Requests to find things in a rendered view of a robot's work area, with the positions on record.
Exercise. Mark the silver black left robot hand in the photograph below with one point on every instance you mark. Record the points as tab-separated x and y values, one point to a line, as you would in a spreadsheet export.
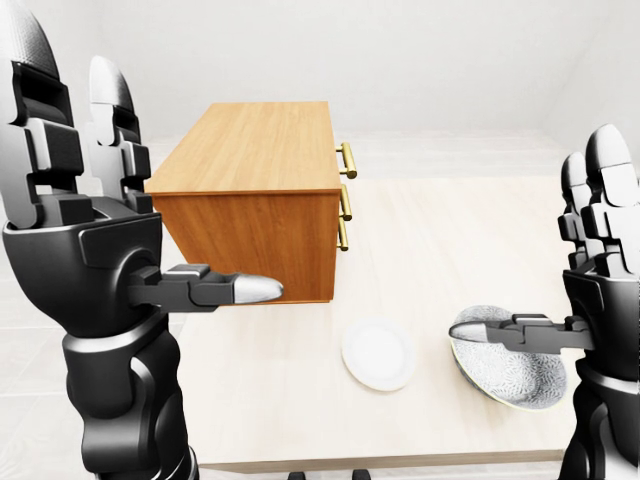
75	270

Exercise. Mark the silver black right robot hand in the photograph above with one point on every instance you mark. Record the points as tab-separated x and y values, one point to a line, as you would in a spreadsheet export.
607	300

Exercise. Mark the grey patterned bowl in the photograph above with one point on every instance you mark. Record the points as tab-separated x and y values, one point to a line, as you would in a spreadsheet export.
515	380

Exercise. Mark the white plate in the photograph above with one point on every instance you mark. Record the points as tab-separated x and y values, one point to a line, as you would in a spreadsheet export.
377	352

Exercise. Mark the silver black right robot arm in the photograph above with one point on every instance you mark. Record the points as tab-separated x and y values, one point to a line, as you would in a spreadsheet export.
605	430

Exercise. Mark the small dark shape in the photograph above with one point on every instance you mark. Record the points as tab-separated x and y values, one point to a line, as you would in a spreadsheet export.
297	475
360	475

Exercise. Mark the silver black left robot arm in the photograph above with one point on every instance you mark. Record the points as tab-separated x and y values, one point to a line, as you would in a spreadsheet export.
130	400

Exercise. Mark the wooden cabinet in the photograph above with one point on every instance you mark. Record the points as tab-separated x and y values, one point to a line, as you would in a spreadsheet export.
250	160

